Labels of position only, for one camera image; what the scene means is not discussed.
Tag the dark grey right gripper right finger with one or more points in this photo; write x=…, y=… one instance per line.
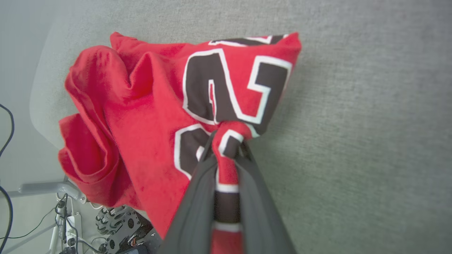
x=261, y=211

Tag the red Bulls 23 jersey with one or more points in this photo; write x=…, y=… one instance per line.
x=148, y=116

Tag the grey fabric cushion surface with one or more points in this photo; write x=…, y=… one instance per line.
x=353, y=123

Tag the white frame bar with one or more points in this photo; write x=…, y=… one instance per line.
x=28, y=240

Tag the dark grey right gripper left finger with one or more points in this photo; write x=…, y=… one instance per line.
x=194, y=215

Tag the black mecanum wheel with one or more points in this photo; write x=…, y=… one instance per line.
x=114, y=218

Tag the white power strip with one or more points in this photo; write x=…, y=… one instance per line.
x=69, y=233

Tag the grey metal stand leg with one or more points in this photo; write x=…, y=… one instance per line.
x=49, y=188

